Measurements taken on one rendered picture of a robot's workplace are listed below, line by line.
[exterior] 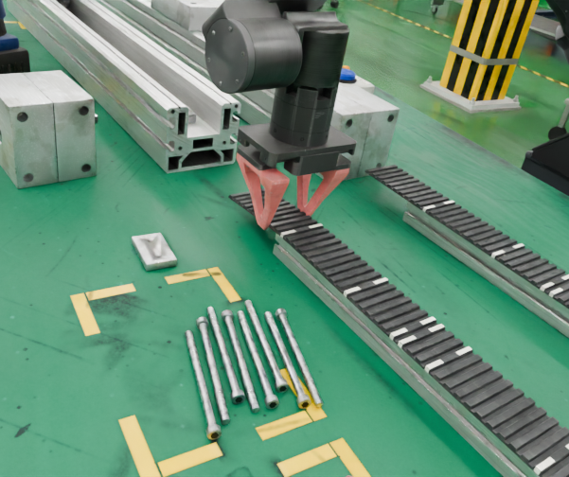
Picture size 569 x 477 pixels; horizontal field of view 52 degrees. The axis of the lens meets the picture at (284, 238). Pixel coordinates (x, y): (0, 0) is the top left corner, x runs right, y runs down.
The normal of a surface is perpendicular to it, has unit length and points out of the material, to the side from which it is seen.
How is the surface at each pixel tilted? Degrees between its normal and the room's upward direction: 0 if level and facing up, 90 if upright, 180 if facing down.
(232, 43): 89
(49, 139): 90
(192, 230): 0
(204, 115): 90
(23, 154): 90
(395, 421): 0
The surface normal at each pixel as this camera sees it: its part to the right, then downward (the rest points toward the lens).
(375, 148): 0.55, 0.51
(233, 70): -0.74, 0.25
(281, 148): 0.15, -0.84
